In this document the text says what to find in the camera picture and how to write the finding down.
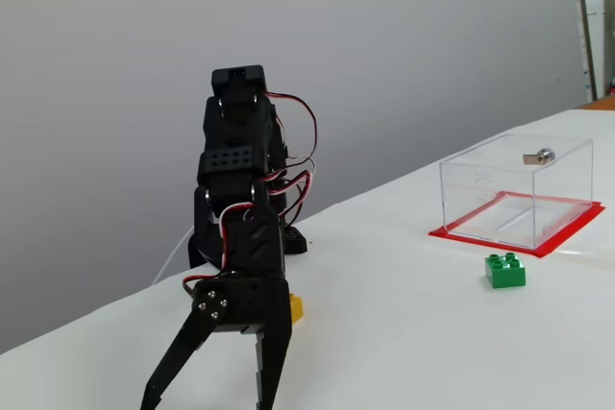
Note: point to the metal box lock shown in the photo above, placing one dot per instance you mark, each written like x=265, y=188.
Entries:
x=543, y=156

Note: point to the grey metal shelf post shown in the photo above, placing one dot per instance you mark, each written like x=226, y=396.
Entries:
x=583, y=26

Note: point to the small red object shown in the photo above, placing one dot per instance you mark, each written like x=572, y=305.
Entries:
x=612, y=87

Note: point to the wooden table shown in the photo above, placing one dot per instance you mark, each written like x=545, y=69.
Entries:
x=600, y=103

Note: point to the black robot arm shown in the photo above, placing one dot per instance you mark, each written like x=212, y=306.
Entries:
x=235, y=160

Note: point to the transparent plastic box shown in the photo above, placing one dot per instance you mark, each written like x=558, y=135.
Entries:
x=490, y=203

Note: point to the white refrigerator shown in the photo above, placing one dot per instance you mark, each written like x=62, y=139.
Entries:
x=596, y=35

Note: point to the green lego brick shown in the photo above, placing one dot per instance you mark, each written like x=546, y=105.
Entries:
x=504, y=273

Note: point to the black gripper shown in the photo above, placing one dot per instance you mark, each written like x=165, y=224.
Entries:
x=252, y=304

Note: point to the red tape frame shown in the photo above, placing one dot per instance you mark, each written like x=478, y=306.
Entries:
x=557, y=244

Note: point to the yellow lego brick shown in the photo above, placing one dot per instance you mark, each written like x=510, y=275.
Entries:
x=298, y=309

